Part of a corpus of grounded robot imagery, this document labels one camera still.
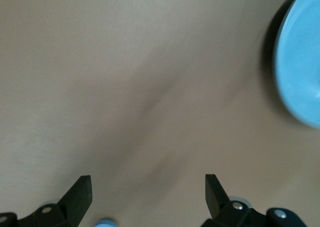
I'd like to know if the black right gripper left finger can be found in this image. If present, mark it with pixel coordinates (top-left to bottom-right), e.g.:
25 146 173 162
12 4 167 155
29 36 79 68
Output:
0 175 93 227

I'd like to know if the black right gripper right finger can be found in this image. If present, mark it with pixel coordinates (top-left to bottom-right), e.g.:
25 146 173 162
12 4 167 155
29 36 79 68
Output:
201 173 307 227

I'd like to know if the blue foam letter G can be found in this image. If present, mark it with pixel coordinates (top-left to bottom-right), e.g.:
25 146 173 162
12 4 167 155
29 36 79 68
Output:
94 218 117 227

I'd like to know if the blue plate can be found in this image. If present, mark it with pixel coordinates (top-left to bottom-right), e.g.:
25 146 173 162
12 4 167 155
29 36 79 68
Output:
273 0 320 130

